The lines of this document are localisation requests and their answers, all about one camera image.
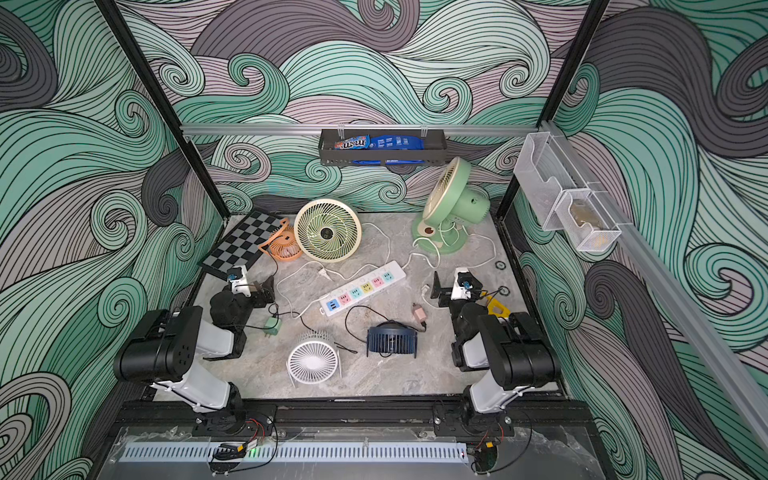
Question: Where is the pink usb charger plug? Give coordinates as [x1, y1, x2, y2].
[412, 303, 427, 324]

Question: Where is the green usb charger plug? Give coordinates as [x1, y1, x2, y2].
[263, 317, 282, 336]

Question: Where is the white power strip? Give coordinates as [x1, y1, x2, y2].
[319, 261, 406, 317]

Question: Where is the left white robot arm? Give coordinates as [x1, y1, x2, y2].
[113, 275, 275, 414]

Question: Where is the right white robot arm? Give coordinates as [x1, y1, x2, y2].
[430, 268, 561, 417]

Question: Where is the orange small fan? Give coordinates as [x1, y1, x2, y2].
[259, 218, 302, 262]

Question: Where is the dark blue small fan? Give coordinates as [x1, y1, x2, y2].
[366, 322, 418, 358]

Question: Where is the white small cage fan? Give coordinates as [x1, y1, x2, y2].
[286, 331, 341, 387]

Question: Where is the cream round desk fan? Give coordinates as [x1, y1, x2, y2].
[293, 198, 362, 263]

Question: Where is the green standing desk fan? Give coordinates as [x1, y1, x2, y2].
[412, 157, 491, 255]

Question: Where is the yellow triangle piece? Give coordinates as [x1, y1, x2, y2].
[485, 296, 511, 319]

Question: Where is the black white chessboard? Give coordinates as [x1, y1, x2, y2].
[200, 209, 284, 280]

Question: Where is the blue candy bag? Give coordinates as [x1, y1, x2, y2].
[333, 135, 424, 151]

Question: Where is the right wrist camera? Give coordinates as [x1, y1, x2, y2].
[451, 267, 483, 301]

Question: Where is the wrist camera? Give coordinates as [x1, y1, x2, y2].
[227, 265, 251, 297]
[451, 267, 483, 301]

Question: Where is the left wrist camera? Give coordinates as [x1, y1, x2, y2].
[227, 265, 251, 297]

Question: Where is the black wall shelf basket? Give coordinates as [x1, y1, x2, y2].
[318, 125, 449, 166]

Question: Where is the small clear wall bin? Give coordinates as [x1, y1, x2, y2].
[554, 189, 621, 254]

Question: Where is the clear plastic wall bin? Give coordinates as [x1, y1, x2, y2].
[514, 132, 586, 231]

